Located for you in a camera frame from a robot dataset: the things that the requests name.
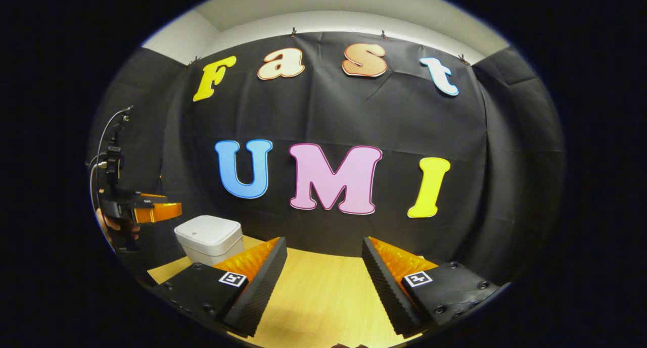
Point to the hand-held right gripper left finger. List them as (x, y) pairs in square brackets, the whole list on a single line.
[(260, 287)]

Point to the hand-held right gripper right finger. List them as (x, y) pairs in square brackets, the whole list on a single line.
[(386, 287)]

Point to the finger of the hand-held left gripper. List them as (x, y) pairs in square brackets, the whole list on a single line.
[(156, 212), (151, 197)]

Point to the white desktop garbage bin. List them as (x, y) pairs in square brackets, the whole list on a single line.
[(207, 237)]

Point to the wooden desktop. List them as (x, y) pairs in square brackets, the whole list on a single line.
[(318, 297)]

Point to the black backdrop cloth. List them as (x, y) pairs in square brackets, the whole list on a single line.
[(354, 115)]

